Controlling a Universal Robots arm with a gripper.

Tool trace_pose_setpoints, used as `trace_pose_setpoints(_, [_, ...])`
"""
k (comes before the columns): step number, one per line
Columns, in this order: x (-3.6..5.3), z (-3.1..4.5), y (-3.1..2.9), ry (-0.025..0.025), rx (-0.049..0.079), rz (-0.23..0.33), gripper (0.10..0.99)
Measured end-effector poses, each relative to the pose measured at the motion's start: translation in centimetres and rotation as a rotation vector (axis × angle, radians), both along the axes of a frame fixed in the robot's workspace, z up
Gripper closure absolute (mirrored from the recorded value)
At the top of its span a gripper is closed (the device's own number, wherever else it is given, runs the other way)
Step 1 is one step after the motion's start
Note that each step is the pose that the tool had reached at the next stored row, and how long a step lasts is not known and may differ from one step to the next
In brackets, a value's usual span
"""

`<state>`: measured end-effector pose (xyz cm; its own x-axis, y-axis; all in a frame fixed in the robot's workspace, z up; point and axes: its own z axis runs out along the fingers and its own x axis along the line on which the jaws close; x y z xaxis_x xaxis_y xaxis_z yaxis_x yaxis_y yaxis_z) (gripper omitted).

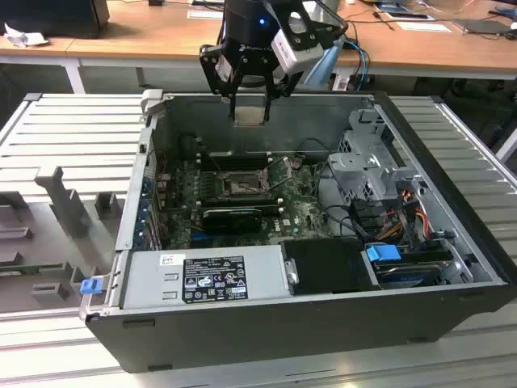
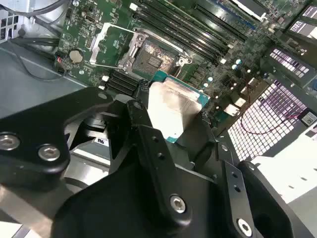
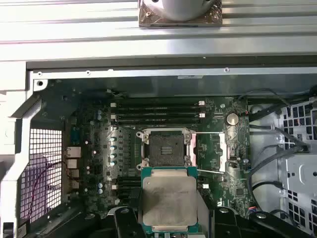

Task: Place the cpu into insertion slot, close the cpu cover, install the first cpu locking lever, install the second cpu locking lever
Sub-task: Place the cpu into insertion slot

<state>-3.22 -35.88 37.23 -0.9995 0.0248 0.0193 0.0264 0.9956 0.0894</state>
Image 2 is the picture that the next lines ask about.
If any silver topped CPU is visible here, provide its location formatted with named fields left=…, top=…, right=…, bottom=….
left=146, top=70, right=211, bottom=144

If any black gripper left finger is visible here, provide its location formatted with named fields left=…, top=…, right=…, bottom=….
left=0, top=79, right=194, bottom=223

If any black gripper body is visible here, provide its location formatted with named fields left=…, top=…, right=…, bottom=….
left=53, top=103, right=232, bottom=238

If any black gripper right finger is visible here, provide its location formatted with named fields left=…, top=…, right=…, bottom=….
left=178, top=111, right=301, bottom=238

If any metal socket cover frame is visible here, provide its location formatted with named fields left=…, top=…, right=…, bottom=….
left=89, top=22, right=137, bottom=69

